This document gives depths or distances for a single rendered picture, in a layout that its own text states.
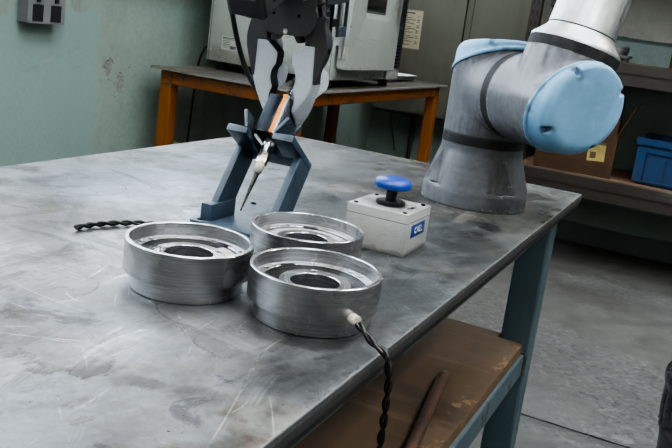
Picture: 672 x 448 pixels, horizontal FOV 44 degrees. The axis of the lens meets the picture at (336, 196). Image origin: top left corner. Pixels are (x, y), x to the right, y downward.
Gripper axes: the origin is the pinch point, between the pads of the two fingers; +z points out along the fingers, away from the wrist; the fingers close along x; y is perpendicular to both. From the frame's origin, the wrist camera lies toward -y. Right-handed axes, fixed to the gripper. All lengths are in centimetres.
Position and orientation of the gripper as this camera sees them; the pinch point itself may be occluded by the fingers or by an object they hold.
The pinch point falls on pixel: (281, 113)
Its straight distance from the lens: 91.6
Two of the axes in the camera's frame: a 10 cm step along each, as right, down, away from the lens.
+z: -1.0, 9.6, 2.7
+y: 4.2, -2.1, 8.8
